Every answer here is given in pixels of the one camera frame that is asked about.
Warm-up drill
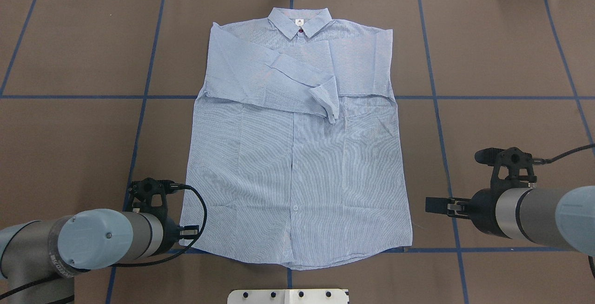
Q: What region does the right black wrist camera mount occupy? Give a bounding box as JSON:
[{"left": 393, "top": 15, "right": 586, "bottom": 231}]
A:
[{"left": 474, "top": 147, "right": 537, "bottom": 192}]

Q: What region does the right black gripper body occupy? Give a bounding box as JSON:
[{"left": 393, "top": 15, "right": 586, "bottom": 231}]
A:
[{"left": 468, "top": 188, "right": 500, "bottom": 236}]

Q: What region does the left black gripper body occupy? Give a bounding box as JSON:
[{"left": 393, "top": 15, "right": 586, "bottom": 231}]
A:
[{"left": 158, "top": 217, "right": 180, "bottom": 253}]

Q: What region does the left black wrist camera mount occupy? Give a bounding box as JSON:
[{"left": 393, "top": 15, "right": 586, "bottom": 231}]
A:
[{"left": 124, "top": 178, "right": 178, "bottom": 223}]

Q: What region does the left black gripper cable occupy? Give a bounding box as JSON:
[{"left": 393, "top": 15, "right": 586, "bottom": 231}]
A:
[{"left": 0, "top": 183, "right": 209, "bottom": 304}]

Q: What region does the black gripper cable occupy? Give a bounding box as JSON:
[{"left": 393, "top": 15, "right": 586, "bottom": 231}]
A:
[
  {"left": 533, "top": 143, "right": 595, "bottom": 165},
  {"left": 0, "top": 183, "right": 209, "bottom": 304}
]

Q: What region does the white central pedestal column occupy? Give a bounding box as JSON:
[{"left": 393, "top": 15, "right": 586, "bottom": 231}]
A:
[{"left": 227, "top": 289, "right": 350, "bottom": 304}]

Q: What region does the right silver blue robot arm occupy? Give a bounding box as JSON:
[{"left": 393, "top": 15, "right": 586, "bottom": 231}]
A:
[{"left": 425, "top": 186, "right": 595, "bottom": 257}]

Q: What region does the light blue striped shirt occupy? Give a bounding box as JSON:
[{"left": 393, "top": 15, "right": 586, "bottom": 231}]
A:
[{"left": 185, "top": 8, "right": 414, "bottom": 270}]

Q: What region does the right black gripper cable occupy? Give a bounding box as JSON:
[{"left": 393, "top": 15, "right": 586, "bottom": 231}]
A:
[{"left": 533, "top": 143, "right": 595, "bottom": 165}]

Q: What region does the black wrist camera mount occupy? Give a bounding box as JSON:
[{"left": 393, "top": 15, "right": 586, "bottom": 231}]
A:
[
  {"left": 474, "top": 147, "right": 537, "bottom": 192},
  {"left": 124, "top": 178, "right": 178, "bottom": 223}
]

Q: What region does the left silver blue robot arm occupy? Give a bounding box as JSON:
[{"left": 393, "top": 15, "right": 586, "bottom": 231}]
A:
[{"left": 0, "top": 209, "right": 204, "bottom": 304}]

